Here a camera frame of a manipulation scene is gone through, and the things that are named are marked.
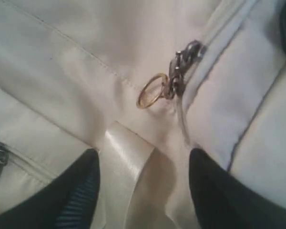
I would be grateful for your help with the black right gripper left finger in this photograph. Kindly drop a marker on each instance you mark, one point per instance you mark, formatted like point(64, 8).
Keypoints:
point(68, 202)

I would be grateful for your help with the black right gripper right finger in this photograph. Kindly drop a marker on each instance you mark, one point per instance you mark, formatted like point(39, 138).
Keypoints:
point(222, 202)

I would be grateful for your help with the beige duffel bag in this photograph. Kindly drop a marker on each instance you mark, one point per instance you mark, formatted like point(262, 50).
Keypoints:
point(142, 82)

